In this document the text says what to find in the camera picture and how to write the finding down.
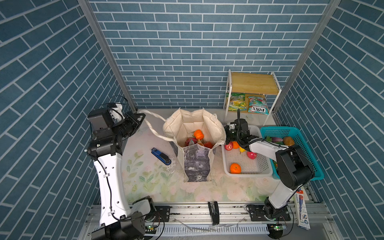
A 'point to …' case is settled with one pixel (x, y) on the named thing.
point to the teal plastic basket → (291, 131)
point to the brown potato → (288, 141)
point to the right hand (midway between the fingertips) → (211, 130)
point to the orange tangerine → (235, 168)
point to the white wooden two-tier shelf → (261, 85)
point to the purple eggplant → (276, 139)
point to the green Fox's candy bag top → (189, 141)
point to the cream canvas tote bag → (195, 134)
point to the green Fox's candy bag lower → (258, 104)
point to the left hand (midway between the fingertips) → (145, 114)
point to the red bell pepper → (208, 144)
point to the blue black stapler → (160, 156)
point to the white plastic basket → (260, 166)
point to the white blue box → (302, 219)
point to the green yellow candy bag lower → (237, 100)
